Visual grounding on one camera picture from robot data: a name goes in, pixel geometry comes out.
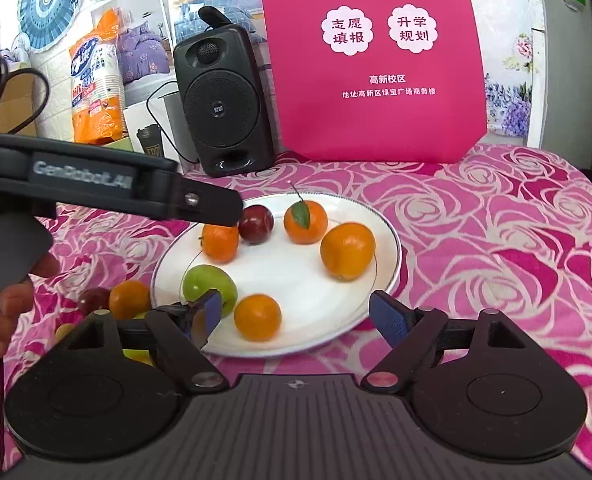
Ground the yellowish orange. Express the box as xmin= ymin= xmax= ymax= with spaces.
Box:
xmin=233 ymin=294 xmax=283 ymax=342

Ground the floral wall sheet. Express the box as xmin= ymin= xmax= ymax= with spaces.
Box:
xmin=458 ymin=0 xmax=534 ymax=138

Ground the white door frame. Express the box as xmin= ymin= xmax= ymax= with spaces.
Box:
xmin=523 ymin=0 xmax=592 ymax=171

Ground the purple bedding poster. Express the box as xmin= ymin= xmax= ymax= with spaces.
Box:
xmin=90 ymin=0 xmax=177 ymax=111

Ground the person's left hand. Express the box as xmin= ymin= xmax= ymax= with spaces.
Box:
xmin=0 ymin=252 xmax=60 ymax=357

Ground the dark red plum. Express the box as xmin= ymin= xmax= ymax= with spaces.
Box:
xmin=238 ymin=205 xmax=275 ymax=246
xmin=78 ymin=287 xmax=111 ymax=317

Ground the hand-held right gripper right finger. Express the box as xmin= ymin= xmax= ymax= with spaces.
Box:
xmin=361 ymin=290 xmax=537 ymax=395

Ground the white box with cup print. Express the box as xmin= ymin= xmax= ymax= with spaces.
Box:
xmin=124 ymin=102 xmax=181 ymax=162

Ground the black speaker cable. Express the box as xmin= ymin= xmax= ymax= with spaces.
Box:
xmin=146 ymin=82 xmax=203 ymax=165

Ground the black microphone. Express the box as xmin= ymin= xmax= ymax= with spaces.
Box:
xmin=198 ymin=6 xmax=235 ymax=32

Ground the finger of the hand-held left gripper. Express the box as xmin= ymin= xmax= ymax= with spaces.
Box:
xmin=176 ymin=173 xmax=245 ymax=227

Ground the orange pack of paper cups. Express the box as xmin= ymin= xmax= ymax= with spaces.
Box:
xmin=68 ymin=7 xmax=129 ymax=145

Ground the white plate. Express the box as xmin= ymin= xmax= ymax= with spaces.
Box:
xmin=151 ymin=192 xmax=403 ymax=358

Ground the open cardboard box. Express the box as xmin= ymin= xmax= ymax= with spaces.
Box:
xmin=0 ymin=67 xmax=44 ymax=136

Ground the large blue paper fan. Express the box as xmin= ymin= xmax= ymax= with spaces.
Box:
xmin=18 ymin=0 xmax=94 ymax=53

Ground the pink floral tablecloth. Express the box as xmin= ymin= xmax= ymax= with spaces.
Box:
xmin=0 ymin=142 xmax=592 ymax=480

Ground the pink sign with Chinese text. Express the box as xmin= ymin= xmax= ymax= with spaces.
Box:
xmin=257 ymin=0 xmax=488 ymax=163

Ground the light green shoebox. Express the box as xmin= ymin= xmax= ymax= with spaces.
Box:
xmin=93 ymin=135 xmax=139 ymax=154

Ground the black speaker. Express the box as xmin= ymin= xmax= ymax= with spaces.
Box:
xmin=173 ymin=27 xmax=277 ymax=178

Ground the thick black cable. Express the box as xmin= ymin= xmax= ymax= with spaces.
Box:
xmin=0 ymin=66 xmax=51 ymax=134

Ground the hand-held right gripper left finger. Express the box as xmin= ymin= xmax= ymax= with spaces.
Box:
xmin=54 ymin=290 xmax=230 ymax=395

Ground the large orange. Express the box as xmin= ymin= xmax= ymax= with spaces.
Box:
xmin=320 ymin=222 xmax=377 ymax=282

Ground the orange with green leaf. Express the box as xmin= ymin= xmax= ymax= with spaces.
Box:
xmin=283 ymin=182 xmax=329 ymax=246

